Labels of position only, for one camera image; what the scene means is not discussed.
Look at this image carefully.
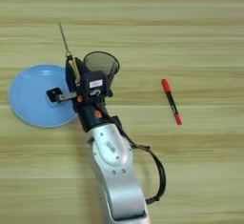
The blue round plate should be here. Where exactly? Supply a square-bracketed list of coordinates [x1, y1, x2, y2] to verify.
[8, 63, 80, 129]

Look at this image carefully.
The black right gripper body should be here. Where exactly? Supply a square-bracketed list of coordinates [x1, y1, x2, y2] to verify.
[55, 91, 113, 133]

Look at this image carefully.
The black mesh pen cup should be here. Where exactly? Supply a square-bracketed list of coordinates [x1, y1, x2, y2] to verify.
[82, 51, 121, 98]

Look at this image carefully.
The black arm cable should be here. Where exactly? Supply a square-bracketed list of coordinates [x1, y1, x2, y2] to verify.
[109, 115, 167, 205]

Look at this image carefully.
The red and black marker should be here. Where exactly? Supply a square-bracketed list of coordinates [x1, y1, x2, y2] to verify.
[160, 77, 184, 127]

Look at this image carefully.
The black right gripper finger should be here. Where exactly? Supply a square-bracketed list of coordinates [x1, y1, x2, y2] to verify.
[77, 59, 89, 84]
[64, 56, 80, 92]

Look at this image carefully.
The yellow handled screwdriver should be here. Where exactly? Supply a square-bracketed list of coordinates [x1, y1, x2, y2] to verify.
[57, 22, 82, 85]

